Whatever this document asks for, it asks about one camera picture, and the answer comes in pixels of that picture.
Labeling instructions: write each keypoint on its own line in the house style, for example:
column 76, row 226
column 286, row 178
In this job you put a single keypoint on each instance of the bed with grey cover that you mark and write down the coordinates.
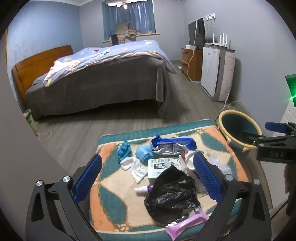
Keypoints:
column 104, row 83

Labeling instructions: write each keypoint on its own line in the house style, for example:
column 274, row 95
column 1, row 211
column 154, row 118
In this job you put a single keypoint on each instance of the patterned teal orange mat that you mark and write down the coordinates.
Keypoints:
column 111, row 185

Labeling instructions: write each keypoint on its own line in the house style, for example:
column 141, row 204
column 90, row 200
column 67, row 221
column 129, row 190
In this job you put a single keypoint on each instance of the white tissue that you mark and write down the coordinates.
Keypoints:
column 137, row 171

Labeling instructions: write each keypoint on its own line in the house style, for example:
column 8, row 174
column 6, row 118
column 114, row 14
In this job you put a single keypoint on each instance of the white router with antennas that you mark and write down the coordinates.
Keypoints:
column 219, row 44

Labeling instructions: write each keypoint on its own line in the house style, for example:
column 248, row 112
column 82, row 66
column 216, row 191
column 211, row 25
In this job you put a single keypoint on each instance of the wooden bed headboard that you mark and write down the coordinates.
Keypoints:
column 39, row 62

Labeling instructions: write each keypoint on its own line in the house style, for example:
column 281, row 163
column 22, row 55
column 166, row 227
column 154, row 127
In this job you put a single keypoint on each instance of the blue printed quilt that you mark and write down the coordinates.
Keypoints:
column 104, row 52

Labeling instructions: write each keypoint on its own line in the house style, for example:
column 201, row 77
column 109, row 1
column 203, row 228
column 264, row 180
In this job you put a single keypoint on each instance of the clear plastic wrap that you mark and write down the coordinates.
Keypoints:
column 219, row 164

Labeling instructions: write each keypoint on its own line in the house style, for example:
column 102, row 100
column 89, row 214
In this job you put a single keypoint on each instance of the teal bucket with yellow rim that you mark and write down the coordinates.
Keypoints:
column 233, row 125

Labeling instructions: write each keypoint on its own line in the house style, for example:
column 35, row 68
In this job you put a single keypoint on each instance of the black plastic bag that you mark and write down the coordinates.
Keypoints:
column 173, row 187

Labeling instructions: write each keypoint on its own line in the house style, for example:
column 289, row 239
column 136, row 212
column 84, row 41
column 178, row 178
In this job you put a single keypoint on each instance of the wooden cabinet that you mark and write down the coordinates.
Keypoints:
column 196, row 64

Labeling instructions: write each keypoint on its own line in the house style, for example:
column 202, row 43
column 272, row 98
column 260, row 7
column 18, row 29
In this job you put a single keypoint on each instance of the blue curtain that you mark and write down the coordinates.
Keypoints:
column 138, row 16

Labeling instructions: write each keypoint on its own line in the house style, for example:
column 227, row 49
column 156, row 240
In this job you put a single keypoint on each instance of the black flat screen monitor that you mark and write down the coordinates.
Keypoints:
column 193, row 32

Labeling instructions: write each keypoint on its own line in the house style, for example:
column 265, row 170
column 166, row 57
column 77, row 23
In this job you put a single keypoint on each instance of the wooden window sill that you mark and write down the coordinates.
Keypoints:
column 148, row 34

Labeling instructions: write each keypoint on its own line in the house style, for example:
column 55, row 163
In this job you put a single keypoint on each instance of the white wall socket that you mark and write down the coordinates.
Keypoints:
column 210, row 16

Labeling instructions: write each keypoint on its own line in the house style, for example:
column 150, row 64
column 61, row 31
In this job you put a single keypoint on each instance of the blue glove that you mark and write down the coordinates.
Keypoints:
column 123, row 150

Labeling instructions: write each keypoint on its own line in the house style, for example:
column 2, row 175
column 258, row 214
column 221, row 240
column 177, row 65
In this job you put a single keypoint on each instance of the white green medicine box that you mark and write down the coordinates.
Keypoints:
column 157, row 168

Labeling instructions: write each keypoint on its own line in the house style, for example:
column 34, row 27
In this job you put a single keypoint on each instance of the white panelled wardrobe door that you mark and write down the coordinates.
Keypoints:
column 289, row 113

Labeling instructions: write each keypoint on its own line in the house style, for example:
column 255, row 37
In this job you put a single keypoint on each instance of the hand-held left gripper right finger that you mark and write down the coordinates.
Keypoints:
column 208, row 178

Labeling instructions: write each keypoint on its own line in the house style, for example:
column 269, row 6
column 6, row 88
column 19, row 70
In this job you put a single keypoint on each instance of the blue face mask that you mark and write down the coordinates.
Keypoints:
column 143, row 154

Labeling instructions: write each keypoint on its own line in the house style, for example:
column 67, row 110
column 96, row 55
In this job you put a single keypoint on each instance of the person's right hand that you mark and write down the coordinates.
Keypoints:
column 291, row 180

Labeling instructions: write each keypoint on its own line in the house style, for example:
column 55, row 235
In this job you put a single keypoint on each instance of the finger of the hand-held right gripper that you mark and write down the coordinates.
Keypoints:
column 274, row 126
column 253, row 138

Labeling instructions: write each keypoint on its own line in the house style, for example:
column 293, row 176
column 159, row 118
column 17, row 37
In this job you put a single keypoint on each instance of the purple spray bottle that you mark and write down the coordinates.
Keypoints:
column 143, row 189

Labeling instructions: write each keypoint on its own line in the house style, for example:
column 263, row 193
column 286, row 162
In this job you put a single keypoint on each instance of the pink wipes packet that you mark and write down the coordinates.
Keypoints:
column 185, row 226

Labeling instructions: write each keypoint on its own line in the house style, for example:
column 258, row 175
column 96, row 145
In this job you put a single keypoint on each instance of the blue foil snack wrapper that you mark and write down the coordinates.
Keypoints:
column 171, row 143

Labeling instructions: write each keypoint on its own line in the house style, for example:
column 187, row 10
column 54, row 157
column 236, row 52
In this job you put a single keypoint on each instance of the olive pillow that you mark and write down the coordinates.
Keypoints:
column 122, row 27

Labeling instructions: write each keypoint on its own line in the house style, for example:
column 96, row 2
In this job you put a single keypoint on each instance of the plaid clothes pile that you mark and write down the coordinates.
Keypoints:
column 127, row 36

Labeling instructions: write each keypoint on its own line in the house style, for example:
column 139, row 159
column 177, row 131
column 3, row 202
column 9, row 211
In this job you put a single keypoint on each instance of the white red wrapper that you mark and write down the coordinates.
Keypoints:
column 187, row 162

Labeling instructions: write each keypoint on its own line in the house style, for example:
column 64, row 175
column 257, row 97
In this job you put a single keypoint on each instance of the white air purifier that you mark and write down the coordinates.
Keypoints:
column 212, row 71

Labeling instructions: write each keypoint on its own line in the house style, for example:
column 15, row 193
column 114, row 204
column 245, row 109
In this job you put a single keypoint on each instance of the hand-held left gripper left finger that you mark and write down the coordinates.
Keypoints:
column 87, row 178

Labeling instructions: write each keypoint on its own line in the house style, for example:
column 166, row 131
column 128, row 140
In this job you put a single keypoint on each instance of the green glowing device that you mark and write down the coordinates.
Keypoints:
column 291, row 85

